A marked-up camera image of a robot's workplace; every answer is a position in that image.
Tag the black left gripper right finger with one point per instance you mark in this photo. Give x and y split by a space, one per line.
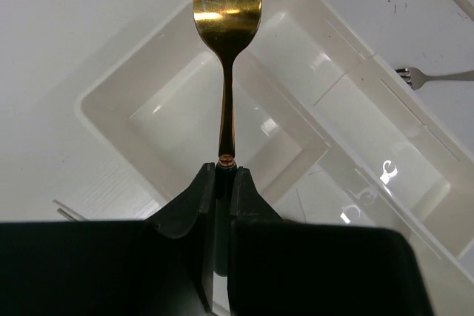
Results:
255 258

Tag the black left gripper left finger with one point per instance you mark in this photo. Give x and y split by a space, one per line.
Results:
182 250

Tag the large silver fork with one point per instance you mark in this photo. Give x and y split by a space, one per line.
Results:
416 79

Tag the white divided utensil tray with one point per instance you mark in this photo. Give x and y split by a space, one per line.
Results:
160 110

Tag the white narrow tray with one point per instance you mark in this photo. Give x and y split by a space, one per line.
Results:
356 149

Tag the silver chopstick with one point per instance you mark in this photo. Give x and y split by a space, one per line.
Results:
66 215
59 204

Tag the gold fork green handle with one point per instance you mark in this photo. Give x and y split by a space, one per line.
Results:
227 27

